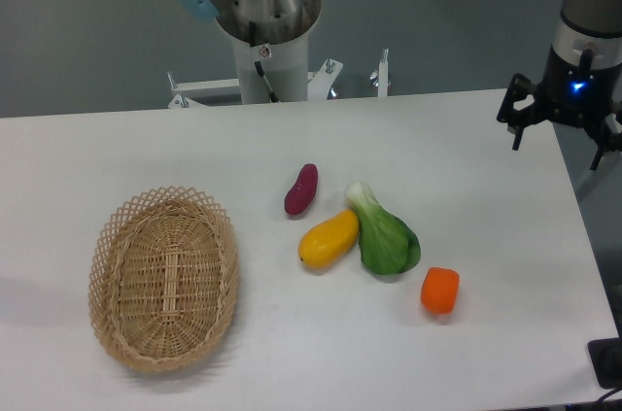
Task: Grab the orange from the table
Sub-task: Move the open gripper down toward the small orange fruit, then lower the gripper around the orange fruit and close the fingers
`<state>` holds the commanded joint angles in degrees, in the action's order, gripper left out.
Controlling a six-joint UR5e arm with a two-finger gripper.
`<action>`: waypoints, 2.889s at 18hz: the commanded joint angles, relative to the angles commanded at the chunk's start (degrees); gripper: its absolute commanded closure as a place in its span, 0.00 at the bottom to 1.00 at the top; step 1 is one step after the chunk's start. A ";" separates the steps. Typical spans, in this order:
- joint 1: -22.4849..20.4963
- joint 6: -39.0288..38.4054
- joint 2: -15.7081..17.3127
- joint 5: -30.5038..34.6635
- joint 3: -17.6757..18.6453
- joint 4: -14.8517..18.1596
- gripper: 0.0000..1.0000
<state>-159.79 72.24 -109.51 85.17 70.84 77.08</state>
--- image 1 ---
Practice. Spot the woven wicker basket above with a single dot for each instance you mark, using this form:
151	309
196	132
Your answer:
164	280

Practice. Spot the green bok choy toy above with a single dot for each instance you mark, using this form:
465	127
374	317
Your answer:
387	244

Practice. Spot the yellow mango toy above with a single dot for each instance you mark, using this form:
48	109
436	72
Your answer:
326	242

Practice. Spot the orange toy fruit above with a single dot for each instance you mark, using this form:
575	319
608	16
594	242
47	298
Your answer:
440	290

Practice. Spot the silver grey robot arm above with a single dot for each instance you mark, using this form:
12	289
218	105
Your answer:
582	22

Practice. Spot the purple sweet potato toy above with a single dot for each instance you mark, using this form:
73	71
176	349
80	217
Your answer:
302	193

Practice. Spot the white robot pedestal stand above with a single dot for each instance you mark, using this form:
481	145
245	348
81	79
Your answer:
268	74

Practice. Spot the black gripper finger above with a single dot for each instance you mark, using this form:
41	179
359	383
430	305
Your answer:
601	131
524	104

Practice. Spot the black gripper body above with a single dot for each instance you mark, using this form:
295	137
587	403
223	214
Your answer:
580	91

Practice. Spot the black device at table corner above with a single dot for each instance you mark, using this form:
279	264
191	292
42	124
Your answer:
605	355

